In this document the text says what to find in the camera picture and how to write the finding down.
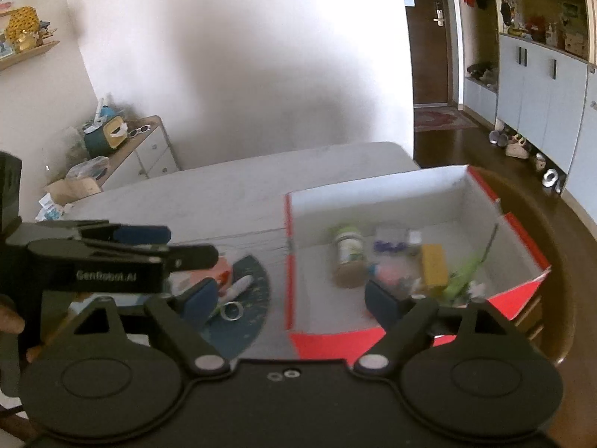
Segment clear plastic bag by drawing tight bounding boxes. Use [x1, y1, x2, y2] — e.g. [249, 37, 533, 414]
[64, 155, 111, 181]

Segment yellow rectangular box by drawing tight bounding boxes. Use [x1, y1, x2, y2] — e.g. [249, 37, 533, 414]
[421, 243, 449, 296]

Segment wooden chair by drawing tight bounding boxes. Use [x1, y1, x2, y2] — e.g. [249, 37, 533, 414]
[512, 284, 578, 368]

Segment green jar with tan lid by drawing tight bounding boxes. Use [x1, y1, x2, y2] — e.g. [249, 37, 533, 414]
[332, 224, 368, 289]

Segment red patterned rug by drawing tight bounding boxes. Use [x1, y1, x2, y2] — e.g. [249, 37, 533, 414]
[414, 107, 479, 133]

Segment wooden wall shelf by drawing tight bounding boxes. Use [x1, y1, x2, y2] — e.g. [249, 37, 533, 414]
[0, 40, 61, 73]

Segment wooden sideboard with white drawers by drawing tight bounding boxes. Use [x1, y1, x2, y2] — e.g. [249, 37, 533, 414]
[99, 116, 181, 192]

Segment beige shoe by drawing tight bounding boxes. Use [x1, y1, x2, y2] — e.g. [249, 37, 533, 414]
[506, 134, 533, 159]

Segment brown cardboard box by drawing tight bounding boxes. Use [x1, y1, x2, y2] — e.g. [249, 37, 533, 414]
[45, 177, 102, 207]

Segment bright green highlighter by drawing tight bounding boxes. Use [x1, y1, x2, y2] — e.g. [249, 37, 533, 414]
[441, 251, 488, 300]

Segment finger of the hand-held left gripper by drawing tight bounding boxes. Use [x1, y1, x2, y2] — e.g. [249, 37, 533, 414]
[19, 220, 172, 246]
[27, 238, 220, 273]

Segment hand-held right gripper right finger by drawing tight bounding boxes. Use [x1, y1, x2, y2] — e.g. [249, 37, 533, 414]
[353, 280, 519, 376]

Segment brown wooden door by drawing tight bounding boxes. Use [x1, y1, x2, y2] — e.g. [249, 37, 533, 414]
[398, 0, 462, 109]

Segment silver key ring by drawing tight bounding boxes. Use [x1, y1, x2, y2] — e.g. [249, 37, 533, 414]
[221, 301, 246, 323]

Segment pink shell dish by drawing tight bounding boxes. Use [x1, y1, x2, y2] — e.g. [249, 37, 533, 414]
[168, 251, 235, 293]

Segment person's left hand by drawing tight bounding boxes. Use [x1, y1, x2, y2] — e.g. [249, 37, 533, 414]
[0, 294, 27, 335]

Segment red cardboard box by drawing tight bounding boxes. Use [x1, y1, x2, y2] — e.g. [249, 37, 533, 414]
[282, 164, 553, 361]

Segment teal and yellow tissue box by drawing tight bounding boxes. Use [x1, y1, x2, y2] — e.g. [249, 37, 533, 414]
[83, 106, 129, 158]

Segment white wall cabinets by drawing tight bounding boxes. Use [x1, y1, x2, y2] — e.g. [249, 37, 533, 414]
[459, 0, 597, 199]

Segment yellow ornament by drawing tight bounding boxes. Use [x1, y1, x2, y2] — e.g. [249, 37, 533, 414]
[4, 6, 42, 53]

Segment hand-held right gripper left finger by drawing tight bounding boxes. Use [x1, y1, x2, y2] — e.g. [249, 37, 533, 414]
[70, 278, 234, 376]

